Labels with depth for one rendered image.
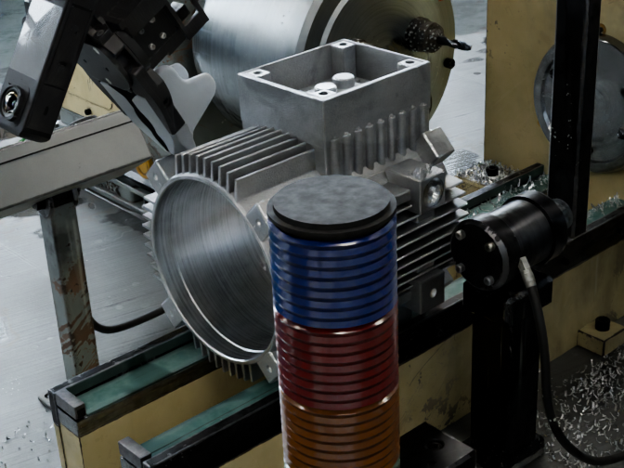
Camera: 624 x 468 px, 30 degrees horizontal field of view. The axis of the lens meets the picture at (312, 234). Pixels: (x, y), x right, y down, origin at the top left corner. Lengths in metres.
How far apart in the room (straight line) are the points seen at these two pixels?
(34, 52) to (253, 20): 0.46
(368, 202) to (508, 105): 0.80
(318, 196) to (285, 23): 0.70
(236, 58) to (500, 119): 0.30
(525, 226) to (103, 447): 0.38
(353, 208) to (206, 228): 0.48
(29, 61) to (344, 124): 0.24
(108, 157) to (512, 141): 0.49
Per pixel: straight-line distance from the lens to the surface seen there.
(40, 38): 0.84
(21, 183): 1.01
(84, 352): 1.13
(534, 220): 0.93
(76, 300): 1.10
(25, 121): 0.83
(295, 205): 0.53
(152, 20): 0.86
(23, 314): 1.34
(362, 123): 0.91
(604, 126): 1.24
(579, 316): 1.21
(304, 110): 0.89
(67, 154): 1.03
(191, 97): 0.90
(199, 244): 0.99
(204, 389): 1.00
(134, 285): 1.36
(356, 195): 0.54
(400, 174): 0.92
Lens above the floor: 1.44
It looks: 26 degrees down
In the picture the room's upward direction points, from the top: 3 degrees counter-clockwise
